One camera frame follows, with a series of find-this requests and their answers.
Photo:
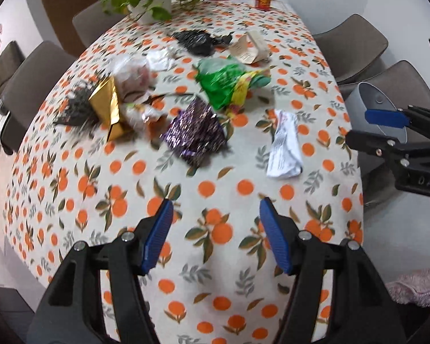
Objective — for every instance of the green plastic bag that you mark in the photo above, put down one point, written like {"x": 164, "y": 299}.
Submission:
{"x": 222, "y": 79}

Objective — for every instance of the purple glitter wrapper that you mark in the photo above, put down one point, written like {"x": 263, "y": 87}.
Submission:
{"x": 197, "y": 129}

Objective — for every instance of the black plastic bag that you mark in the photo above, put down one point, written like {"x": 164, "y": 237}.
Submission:
{"x": 197, "y": 43}

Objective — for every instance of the orange print tablecloth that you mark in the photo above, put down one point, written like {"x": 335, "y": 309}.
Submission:
{"x": 229, "y": 172}

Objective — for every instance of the grey bin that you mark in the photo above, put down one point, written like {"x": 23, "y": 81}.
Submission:
{"x": 358, "y": 109}

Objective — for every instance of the gold foil wrapper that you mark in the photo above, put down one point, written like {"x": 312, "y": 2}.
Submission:
{"x": 109, "y": 107}

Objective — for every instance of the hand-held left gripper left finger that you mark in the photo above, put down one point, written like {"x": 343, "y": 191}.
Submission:
{"x": 157, "y": 236}

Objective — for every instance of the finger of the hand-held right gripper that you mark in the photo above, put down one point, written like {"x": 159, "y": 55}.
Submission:
{"x": 376, "y": 143}
{"x": 383, "y": 118}

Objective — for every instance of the grey chair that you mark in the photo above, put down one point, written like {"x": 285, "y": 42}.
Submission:
{"x": 415, "y": 86}
{"x": 347, "y": 46}
{"x": 32, "y": 86}
{"x": 93, "y": 21}
{"x": 7, "y": 62}

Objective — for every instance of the clear plastic bag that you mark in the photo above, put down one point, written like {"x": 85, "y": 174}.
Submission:
{"x": 132, "y": 75}

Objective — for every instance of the cream paper carton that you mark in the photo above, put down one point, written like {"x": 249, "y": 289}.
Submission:
{"x": 247, "y": 50}

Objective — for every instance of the white tissue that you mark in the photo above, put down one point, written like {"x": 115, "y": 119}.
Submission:
{"x": 161, "y": 59}

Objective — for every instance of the crumpled white printed paper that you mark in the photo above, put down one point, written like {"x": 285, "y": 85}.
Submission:
{"x": 285, "y": 147}

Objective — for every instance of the black mesh net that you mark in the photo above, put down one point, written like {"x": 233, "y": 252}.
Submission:
{"x": 77, "y": 107}

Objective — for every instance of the pink fuzzy clothing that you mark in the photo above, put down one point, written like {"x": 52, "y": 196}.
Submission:
{"x": 415, "y": 288}

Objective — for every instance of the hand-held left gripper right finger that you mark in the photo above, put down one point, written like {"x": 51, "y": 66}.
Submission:
{"x": 276, "y": 236}

